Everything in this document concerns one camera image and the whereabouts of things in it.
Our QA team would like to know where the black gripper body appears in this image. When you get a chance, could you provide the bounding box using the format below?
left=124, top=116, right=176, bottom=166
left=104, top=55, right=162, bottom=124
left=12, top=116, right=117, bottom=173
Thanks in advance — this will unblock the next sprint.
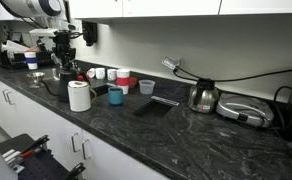
left=53, top=30, right=78, bottom=50

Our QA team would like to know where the black kettle lid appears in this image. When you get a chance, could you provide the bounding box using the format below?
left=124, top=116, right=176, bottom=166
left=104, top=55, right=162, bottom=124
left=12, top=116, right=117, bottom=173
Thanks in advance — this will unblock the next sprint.
left=59, top=68, right=78, bottom=76

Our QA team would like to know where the steel carafe black lid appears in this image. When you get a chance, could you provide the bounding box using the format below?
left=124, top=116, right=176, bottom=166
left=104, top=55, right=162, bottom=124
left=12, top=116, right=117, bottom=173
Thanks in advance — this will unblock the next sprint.
left=187, top=78, right=220, bottom=115

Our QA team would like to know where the steel sink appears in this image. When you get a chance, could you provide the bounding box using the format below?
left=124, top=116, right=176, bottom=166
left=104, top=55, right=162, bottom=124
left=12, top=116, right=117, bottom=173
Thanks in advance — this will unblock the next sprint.
left=44, top=67, right=62, bottom=82

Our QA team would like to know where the white ceramic mug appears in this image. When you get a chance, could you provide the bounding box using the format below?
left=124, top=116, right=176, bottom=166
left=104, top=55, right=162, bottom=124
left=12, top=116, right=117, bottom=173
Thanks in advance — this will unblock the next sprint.
left=106, top=68, right=118, bottom=82
left=86, top=67, right=97, bottom=79
left=95, top=67, right=106, bottom=80

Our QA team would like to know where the white cup blue band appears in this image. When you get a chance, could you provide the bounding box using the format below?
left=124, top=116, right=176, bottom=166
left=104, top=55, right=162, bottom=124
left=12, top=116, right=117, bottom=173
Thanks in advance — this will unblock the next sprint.
left=23, top=51, right=39, bottom=71

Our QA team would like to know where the metal strainer funnel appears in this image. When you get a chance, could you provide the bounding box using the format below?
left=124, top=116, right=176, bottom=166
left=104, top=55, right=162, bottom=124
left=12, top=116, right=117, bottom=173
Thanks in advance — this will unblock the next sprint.
left=26, top=71, right=47, bottom=89

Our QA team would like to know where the black gooseneck kettle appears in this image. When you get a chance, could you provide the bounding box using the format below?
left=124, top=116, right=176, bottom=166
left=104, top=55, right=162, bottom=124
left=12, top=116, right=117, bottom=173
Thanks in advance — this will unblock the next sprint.
left=40, top=69, right=80, bottom=103

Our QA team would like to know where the white canister gold rim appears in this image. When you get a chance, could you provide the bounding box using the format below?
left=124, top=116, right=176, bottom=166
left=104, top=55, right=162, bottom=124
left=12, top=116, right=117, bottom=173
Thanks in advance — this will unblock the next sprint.
left=67, top=80, right=93, bottom=113

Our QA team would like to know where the black desk organizer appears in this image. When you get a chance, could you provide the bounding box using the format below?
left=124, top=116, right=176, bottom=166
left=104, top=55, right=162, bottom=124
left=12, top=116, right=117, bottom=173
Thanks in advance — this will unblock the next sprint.
left=0, top=49, right=54, bottom=71

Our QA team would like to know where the white tumbler red band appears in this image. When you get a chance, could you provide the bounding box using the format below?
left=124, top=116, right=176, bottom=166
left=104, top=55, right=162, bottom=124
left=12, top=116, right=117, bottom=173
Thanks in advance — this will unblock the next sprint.
left=115, top=68, right=131, bottom=96

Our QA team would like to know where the teal mug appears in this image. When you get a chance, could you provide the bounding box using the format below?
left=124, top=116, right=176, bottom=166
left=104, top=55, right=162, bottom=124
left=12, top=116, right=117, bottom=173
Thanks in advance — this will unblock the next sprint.
left=107, top=86, right=125, bottom=107

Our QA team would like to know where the white base cabinet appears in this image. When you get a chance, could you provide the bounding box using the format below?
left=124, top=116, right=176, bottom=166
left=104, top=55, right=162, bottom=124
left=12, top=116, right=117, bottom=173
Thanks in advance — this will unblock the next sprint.
left=0, top=77, right=170, bottom=180

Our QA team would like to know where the clear plastic cup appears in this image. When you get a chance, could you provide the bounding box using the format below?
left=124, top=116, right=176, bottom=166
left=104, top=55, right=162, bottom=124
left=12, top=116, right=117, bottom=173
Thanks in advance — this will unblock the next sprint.
left=138, top=79, right=156, bottom=96

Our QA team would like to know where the black orange clamp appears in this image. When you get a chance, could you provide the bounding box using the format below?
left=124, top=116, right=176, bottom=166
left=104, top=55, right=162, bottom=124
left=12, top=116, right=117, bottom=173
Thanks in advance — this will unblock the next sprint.
left=63, top=162, right=87, bottom=180
left=20, top=134, right=51, bottom=159

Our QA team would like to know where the striped metal strip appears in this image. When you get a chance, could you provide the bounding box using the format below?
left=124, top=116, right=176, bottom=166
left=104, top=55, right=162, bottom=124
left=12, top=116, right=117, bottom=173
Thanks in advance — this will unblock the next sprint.
left=150, top=95, right=180, bottom=107

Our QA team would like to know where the aluminium extrusion bar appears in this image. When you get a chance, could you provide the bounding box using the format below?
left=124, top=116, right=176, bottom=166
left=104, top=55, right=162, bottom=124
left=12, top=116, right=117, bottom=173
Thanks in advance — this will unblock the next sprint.
left=1, top=149, right=26, bottom=175

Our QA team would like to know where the black perforated cart top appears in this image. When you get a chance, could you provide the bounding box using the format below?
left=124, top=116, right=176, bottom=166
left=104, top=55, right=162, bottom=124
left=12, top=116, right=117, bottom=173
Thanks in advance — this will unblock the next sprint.
left=0, top=133, right=74, bottom=180

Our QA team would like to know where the silver waffle maker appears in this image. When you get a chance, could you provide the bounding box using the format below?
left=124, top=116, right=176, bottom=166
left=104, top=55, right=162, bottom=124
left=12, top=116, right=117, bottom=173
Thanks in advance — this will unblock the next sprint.
left=215, top=92, right=275, bottom=129

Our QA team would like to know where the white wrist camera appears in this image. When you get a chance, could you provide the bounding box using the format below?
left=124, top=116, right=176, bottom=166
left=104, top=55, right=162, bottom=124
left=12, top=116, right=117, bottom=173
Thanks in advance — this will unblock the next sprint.
left=28, top=27, right=59, bottom=38

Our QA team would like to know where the black wall mounted box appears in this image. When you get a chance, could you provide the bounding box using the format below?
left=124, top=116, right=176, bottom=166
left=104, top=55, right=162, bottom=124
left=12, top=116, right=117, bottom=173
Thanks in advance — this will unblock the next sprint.
left=81, top=20, right=99, bottom=47

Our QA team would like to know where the silver cabinet handle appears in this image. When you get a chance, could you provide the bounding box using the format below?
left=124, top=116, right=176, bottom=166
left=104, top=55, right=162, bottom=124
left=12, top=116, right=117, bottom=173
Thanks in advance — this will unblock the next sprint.
left=2, top=88, right=10, bottom=104
left=6, top=90, right=16, bottom=106
left=70, top=132, right=82, bottom=154
left=81, top=138, right=93, bottom=161

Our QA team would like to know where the wall power outlet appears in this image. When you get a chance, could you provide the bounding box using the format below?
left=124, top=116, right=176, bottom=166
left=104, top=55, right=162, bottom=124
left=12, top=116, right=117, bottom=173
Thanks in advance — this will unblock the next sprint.
left=161, top=55, right=181, bottom=71

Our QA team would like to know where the white upper wall cabinet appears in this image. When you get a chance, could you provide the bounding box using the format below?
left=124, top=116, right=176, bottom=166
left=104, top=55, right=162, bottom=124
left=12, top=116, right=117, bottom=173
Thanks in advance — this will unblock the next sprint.
left=67, top=0, right=292, bottom=25

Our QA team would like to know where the black outlet power cable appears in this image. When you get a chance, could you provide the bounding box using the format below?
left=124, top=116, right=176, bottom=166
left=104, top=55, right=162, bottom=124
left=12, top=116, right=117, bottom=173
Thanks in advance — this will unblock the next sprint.
left=172, top=66, right=292, bottom=83

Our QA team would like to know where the black appliance cord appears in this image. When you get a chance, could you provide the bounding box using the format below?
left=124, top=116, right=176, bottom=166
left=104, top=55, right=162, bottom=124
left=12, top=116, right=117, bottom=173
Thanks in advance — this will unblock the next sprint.
left=272, top=85, right=292, bottom=131

